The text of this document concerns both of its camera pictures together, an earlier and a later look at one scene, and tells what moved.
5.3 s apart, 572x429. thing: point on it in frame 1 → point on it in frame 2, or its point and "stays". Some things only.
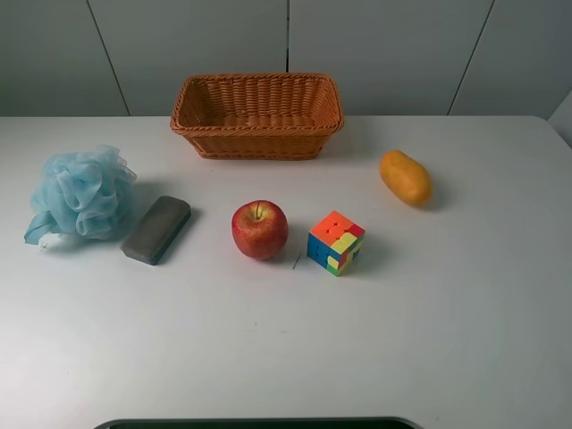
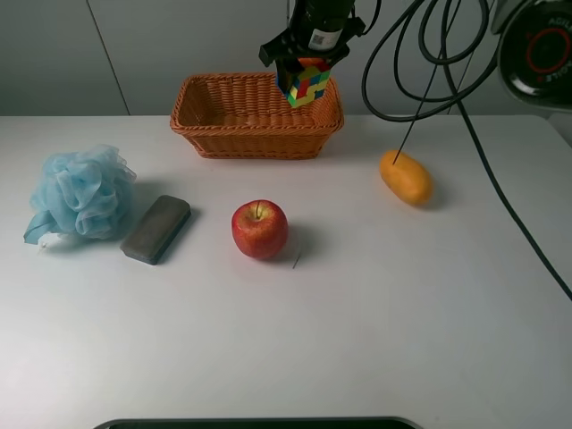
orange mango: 406,176 stays
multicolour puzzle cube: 334,242 → 311,81
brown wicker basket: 258,116 stays
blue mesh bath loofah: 84,194 stays
